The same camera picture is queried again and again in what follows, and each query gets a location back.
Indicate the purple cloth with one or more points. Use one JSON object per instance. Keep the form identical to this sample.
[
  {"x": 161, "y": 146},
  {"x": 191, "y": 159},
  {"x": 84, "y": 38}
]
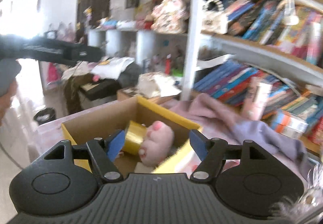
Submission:
[{"x": 219, "y": 120}]

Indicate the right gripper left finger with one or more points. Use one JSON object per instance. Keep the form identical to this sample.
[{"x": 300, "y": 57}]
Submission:
[{"x": 102, "y": 153}]

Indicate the white bookshelf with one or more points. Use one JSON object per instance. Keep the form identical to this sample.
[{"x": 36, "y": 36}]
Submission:
[{"x": 281, "y": 37}]

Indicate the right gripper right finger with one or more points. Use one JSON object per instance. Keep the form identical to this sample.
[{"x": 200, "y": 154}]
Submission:
[{"x": 211, "y": 153}]

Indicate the yellow cardboard box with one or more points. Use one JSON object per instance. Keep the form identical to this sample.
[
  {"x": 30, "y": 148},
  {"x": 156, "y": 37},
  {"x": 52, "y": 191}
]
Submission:
[{"x": 104, "y": 120}]

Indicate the orange blue box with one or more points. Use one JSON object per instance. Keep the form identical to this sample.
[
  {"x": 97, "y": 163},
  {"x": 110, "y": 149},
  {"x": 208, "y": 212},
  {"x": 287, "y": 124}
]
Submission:
[
  {"x": 294, "y": 133},
  {"x": 284, "y": 119}
]

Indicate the pink cylinder device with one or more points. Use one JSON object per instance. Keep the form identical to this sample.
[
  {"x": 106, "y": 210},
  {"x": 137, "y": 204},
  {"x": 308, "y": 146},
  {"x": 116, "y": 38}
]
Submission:
[{"x": 256, "y": 99}]

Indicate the pink plush pig toy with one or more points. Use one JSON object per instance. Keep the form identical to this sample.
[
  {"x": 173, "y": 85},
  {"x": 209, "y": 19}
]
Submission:
[{"x": 156, "y": 144}]

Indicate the orange blue box upper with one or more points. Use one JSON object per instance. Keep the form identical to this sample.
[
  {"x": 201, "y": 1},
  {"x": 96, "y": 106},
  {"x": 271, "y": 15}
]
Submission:
[{"x": 284, "y": 119}]

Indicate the yellow tape roll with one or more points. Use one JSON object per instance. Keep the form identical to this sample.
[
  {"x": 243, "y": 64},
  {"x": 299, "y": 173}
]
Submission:
[{"x": 134, "y": 136}]

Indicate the person's left hand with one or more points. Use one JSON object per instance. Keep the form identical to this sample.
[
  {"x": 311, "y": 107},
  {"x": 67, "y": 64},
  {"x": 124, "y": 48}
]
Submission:
[{"x": 6, "y": 99}]

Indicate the orange blue box lower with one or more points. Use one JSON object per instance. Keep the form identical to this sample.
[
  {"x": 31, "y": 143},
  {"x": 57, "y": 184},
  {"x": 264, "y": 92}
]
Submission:
[{"x": 294, "y": 133}]

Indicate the crumpled white paper bag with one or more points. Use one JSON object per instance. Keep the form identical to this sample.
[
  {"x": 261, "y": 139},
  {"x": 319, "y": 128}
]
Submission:
[{"x": 157, "y": 84}]

